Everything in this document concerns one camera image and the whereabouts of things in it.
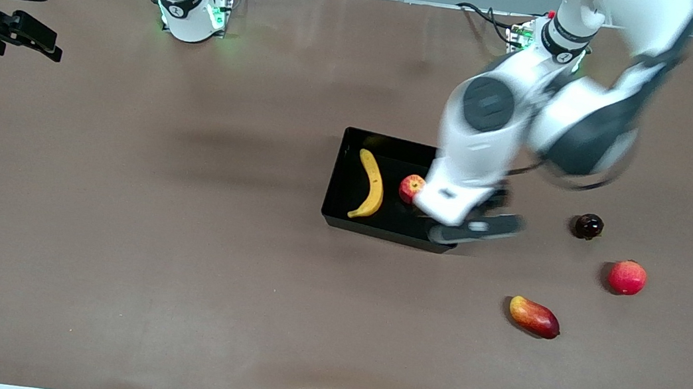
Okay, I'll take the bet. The black plastic box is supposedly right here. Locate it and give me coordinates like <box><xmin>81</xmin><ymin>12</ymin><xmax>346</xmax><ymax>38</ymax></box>
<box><xmin>317</xmin><ymin>125</ymin><xmax>471</xmax><ymax>256</ymax></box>

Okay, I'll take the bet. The yellow banana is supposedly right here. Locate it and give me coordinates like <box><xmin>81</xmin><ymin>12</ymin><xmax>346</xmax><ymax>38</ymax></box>
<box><xmin>347</xmin><ymin>148</ymin><xmax>390</xmax><ymax>222</ymax></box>

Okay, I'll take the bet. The black left arm base cable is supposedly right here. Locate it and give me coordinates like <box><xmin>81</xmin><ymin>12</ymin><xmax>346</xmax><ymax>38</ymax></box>
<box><xmin>452</xmin><ymin>1</ymin><xmax>520</xmax><ymax>45</ymax></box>

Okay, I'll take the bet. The red round fruit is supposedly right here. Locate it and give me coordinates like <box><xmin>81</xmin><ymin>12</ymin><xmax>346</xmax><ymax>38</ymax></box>
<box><xmin>606</xmin><ymin>258</ymin><xmax>649</xmax><ymax>299</ymax></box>

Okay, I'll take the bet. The dark purple round fruit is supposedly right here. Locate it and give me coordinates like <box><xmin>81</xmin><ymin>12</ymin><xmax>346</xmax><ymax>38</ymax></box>
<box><xmin>573</xmin><ymin>212</ymin><xmax>606</xmax><ymax>243</ymax></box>

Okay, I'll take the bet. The red yellow mango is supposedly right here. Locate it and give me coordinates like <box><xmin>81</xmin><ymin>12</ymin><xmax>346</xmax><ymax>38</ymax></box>
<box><xmin>506</xmin><ymin>295</ymin><xmax>564</xmax><ymax>341</ymax></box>

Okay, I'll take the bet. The red yellow apple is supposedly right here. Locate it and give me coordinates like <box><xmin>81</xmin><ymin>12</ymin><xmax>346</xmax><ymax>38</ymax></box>
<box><xmin>397</xmin><ymin>173</ymin><xmax>428</xmax><ymax>206</ymax></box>

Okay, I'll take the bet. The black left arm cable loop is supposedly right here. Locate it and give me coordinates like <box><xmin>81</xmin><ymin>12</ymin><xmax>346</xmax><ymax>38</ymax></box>
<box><xmin>507</xmin><ymin>139</ymin><xmax>635</xmax><ymax>198</ymax></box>

